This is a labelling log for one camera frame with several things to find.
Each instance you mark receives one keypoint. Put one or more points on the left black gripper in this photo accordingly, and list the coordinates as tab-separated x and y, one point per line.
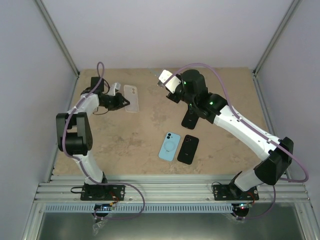
120	98

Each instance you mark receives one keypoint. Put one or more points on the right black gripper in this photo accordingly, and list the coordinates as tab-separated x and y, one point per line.
172	98

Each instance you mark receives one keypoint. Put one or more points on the beige phone case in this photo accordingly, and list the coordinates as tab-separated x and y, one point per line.
131	94

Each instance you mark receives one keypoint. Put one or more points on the silver smartphone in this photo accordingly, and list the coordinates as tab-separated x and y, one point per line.
157	73

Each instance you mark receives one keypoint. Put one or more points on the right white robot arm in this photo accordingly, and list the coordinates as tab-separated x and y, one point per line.
274	153

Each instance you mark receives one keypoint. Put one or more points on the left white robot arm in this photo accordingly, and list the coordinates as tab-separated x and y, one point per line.
74	135

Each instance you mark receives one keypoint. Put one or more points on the black cased phone upper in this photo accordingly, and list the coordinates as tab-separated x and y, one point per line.
190	120

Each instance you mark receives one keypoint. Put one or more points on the black cased phone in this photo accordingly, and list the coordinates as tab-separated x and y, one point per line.
190	120
188	149

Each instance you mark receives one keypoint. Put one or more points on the black cased phone lower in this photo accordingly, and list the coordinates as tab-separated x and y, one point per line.
188	149

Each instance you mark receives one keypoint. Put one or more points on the light blue cased phone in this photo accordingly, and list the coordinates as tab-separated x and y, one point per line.
169	146

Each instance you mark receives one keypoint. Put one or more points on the left circuit board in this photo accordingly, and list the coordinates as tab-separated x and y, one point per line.
101	207

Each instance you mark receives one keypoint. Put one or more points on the circuit board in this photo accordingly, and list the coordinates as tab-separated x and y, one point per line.
101	207
247	205

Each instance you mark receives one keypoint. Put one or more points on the right circuit board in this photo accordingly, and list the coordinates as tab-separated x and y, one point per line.
247	205

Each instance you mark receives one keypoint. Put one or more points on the clear plastic bag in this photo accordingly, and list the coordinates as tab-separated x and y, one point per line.
98	225

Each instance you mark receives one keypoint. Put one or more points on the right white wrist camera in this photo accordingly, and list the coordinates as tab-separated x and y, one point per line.
169	81

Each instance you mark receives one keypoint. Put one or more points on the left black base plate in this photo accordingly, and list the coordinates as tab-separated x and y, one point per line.
112	193

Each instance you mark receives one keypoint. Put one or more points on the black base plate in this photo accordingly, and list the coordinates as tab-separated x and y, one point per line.
226	192
112	193

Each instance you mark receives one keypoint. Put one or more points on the aluminium rail frame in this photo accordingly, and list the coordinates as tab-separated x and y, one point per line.
176	189

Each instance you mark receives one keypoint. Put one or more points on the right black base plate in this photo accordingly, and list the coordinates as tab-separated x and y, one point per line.
226	192

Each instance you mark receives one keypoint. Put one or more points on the left aluminium corner post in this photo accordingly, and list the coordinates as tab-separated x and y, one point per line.
56	35

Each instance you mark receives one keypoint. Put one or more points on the aluminium corner post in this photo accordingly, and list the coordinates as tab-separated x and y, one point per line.
277	34
56	35

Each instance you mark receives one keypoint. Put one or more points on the blue slotted cable duct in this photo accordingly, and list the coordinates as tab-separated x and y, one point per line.
133	208

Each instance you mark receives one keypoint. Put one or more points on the right aluminium corner post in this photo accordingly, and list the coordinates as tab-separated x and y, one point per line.
277	34

